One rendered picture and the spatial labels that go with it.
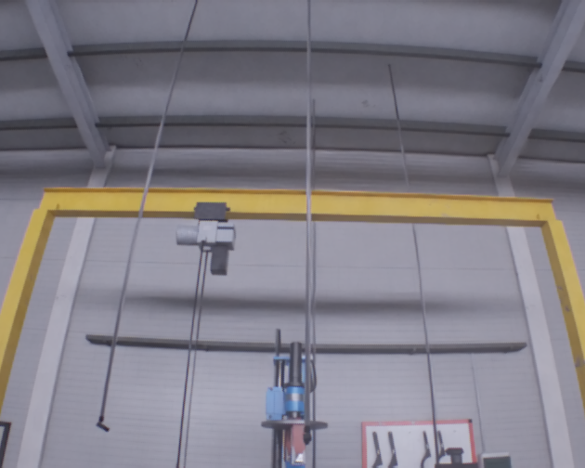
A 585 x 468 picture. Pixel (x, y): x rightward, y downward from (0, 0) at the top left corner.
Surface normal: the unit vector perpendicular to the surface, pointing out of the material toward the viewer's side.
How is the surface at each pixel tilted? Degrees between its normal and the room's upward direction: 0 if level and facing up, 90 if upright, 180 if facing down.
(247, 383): 90
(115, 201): 90
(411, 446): 90
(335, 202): 90
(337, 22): 173
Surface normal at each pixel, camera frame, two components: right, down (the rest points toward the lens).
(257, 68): -0.01, 0.81
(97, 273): 0.02, -0.49
